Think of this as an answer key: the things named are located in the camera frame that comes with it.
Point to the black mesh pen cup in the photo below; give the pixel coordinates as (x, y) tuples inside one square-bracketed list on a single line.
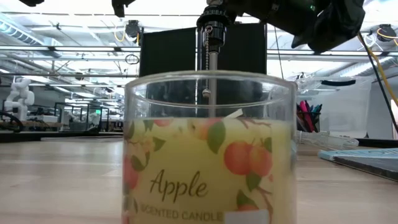
[(316, 123)]

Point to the clear plastic storage bin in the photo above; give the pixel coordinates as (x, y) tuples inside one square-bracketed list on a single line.
[(345, 109)]

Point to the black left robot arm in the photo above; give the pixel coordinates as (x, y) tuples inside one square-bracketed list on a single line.
[(31, 2)]

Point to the blue pen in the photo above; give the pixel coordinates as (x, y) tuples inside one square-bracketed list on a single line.
[(317, 108)]

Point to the apple scented candle glass jar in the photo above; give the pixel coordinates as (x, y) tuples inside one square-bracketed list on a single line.
[(186, 161)]

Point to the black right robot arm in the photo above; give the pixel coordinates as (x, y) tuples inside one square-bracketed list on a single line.
[(335, 25)]

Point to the blue Yellowstone book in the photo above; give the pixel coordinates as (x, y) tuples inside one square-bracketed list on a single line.
[(367, 161)]

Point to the black divider panel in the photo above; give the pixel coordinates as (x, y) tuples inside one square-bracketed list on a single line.
[(168, 53), (245, 49)]

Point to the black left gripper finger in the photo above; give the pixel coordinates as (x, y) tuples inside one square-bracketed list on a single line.
[(119, 7)]

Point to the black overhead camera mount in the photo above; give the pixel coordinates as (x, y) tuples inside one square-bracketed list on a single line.
[(133, 29), (386, 32)]

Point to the white humanoid robot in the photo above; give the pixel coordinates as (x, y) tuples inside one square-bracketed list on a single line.
[(21, 93)]

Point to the pink pen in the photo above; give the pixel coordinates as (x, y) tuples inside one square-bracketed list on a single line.
[(306, 113)]

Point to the black socket metal pole lamp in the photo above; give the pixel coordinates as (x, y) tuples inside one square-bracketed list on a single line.
[(214, 34)]

